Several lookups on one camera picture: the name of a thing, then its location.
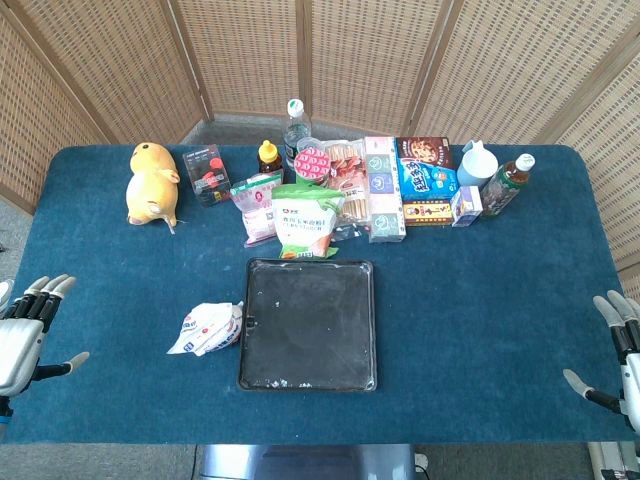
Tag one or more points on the honey bottle with yellow cap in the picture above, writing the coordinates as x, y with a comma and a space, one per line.
269, 160

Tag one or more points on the white shoe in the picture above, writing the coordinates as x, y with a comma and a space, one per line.
5, 295

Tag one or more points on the white snack packet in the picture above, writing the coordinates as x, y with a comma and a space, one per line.
210, 330

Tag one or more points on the clear water bottle white cap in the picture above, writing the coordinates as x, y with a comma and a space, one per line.
296, 130

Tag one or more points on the yellow plush toy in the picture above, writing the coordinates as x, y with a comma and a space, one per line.
150, 185

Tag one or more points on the small yellow brown box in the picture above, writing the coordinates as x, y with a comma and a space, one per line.
427, 212

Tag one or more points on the white stand frame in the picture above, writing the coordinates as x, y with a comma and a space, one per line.
607, 460

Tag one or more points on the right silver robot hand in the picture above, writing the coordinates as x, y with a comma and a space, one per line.
629, 380

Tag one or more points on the long pink green box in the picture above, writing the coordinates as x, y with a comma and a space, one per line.
382, 190

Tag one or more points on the black box with red print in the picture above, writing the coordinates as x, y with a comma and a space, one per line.
207, 175

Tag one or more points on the green tea bottle white cap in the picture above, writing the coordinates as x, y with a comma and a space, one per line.
505, 187

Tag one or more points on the pink zip bag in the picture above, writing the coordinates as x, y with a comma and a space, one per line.
257, 210

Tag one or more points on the small white purple box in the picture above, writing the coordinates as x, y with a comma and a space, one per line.
466, 206

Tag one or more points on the woven rattan folding screen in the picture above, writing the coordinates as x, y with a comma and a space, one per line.
250, 55

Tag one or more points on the clear biscuit sticks packet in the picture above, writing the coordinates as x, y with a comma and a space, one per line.
350, 185

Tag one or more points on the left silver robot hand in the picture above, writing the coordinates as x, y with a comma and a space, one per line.
20, 345

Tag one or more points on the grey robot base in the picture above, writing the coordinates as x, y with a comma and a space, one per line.
305, 462

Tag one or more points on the blue cookie box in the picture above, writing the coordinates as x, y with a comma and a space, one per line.
425, 170

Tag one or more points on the small dark clear wrapper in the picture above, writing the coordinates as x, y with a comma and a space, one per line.
347, 232

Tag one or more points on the blue table cloth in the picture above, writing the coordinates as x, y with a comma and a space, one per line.
450, 310

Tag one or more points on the green white corn starch bag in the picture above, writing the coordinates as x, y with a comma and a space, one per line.
305, 222

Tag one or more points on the black square baking tray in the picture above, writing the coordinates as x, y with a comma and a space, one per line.
307, 325

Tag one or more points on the light blue pitcher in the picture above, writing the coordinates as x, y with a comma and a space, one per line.
475, 167

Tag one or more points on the jar with red patterned lid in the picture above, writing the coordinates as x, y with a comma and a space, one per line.
312, 165

